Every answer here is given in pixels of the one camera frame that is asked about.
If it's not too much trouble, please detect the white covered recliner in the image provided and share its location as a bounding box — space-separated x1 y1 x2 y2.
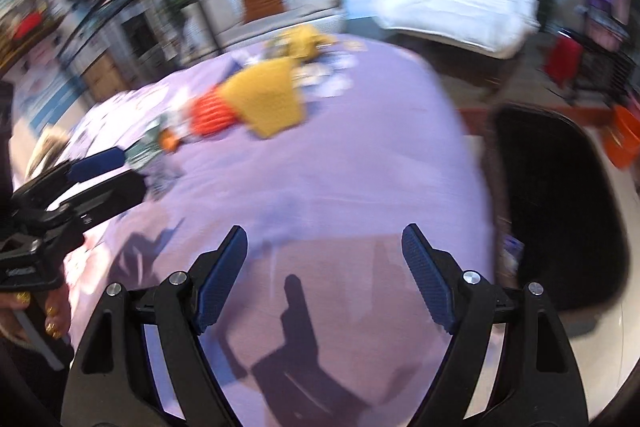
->
372 0 542 58

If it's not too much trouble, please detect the white crumpled wrapper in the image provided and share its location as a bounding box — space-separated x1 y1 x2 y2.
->
295 52 358 100

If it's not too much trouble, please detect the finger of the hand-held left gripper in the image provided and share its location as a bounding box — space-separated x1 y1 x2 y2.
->
12 146 127 208
46 169 149 229

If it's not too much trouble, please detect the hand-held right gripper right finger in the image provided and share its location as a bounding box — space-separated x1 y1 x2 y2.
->
401 223 591 427

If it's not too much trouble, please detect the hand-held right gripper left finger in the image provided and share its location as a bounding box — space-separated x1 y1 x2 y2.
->
60 225 249 427

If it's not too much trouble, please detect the green patterned packet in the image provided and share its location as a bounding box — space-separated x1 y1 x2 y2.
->
125 117 172 168

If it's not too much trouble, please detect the person's left hand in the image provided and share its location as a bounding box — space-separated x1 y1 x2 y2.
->
0 291 76 354

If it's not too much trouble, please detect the large yellow packet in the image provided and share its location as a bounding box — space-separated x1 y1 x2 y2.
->
220 57 307 138

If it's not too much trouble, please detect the orange mesh bag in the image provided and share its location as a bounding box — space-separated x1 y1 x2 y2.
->
190 91 242 138

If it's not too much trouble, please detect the black trash bin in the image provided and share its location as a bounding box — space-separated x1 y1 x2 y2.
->
487 103 628 313

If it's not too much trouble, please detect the red paper bag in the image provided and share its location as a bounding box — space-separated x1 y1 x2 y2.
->
544 32 584 88

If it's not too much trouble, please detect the yellow crumpled wrapper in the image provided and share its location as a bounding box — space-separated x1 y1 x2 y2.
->
272 25 335 60

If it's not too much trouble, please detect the orange plastic bucket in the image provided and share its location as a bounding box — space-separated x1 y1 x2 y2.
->
602 104 640 170

